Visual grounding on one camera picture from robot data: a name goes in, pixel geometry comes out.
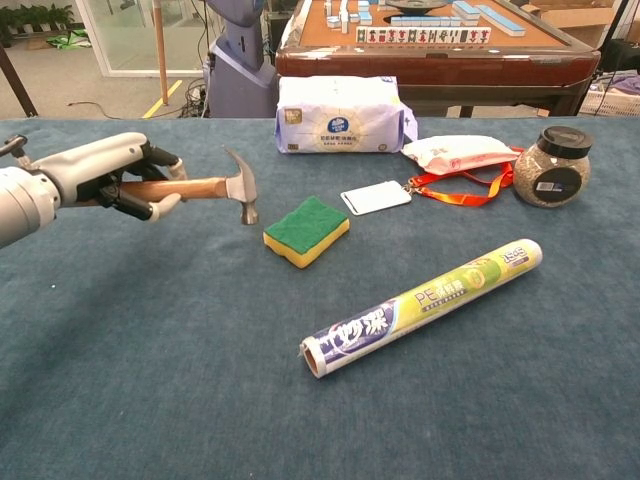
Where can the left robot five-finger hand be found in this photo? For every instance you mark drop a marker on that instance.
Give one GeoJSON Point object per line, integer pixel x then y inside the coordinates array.
{"type": "Point", "coordinates": [95, 157]}

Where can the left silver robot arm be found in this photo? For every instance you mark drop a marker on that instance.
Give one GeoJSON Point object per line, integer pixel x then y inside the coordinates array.
{"type": "Point", "coordinates": [20, 205]}

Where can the green and yellow sponge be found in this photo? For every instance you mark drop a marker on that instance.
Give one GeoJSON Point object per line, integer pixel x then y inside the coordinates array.
{"type": "Point", "coordinates": [305, 225]}

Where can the black slanted stand leg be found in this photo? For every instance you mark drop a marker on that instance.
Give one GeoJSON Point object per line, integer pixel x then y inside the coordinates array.
{"type": "Point", "coordinates": [17, 85]}

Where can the white framed glass partition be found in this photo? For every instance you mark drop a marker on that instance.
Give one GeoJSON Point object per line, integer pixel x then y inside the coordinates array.
{"type": "Point", "coordinates": [95, 40]}

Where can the green bag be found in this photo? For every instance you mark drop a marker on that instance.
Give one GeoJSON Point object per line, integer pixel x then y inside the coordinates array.
{"type": "Point", "coordinates": [70, 40]}

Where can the wooden pole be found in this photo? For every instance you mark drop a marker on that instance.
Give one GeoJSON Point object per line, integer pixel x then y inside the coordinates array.
{"type": "Point", "coordinates": [161, 50]}

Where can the potted green plants row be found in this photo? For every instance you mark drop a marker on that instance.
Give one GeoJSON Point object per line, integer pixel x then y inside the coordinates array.
{"type": "Point", "coordinates": [30, 17]}

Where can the blue felt table mat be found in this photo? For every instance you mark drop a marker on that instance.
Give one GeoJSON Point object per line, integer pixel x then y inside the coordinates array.
{"type": "Point", "coordinates": [150, 350]}

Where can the large white tissue pack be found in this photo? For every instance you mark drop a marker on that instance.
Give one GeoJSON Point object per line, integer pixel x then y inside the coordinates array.
{"type": "Point", "coordinates": [340, 120]}

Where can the white badge card holder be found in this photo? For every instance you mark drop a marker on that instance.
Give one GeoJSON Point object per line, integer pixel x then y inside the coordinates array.
{"type": "Point", "coordinates": [375, 199]}

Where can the scattered blue mahjong tiles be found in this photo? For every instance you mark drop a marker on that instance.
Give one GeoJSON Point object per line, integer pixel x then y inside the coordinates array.
{"type": "Point", "coordinates": [345, 15]}

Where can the upright mahjong tile row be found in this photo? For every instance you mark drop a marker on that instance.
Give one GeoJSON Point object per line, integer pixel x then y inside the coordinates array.
{"type": "Point", "coordinates": [425, 35]}

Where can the dark mahjong dice tray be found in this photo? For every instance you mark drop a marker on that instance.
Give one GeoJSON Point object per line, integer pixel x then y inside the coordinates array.
{"type": "Point", "coordinates": [415, 4]}

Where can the cling film roll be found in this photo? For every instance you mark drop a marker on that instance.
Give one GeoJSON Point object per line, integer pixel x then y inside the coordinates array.
{"type": "Point", "coordinates": [425, 300]}

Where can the small white pink wipes pack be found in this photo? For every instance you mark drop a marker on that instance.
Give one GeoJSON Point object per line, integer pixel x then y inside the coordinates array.
{"type": "Point", "coordinates": [460, 152]}

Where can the brown mahjong table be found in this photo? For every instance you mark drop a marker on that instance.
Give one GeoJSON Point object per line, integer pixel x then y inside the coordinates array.
{"type": "Point", "coordinates": [450, 62]}

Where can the glass jar with black lid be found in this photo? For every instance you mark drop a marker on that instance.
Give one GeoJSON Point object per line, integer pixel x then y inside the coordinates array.
{"type": "Point", "coordinates": [530, 180]}

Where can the white plastic basket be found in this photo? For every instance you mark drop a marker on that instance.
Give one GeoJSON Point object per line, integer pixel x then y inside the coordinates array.
{"type": "Point", "coordinates": [605, 102]}

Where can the purple cloth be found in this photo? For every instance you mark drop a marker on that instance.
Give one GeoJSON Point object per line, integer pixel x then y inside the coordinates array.
{"type": "Point", "coordinates": [625, 84]}

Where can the black tripod stand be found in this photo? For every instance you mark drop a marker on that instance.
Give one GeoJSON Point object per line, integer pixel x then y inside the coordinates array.
{"type": "Point", "coordinates": [614, 25]}

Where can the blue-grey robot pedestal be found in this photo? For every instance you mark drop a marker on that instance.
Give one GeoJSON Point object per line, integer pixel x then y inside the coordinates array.
{"type": "Point", "coordinates": [240, 75]}

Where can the low blue mahjong tile wall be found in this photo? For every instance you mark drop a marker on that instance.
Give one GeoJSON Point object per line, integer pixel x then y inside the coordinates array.
{"type": "Point", "coordinates": [425, 21]}

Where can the short blue mahjong tile wall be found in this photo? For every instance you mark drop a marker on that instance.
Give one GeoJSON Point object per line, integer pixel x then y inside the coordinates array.
{"type": "Point", "coordinates": [467, 10]}

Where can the long blue mahjong tile wall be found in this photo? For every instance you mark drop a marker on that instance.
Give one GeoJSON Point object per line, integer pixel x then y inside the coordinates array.
{"type": "Point", "coordinates": [502, 21]}

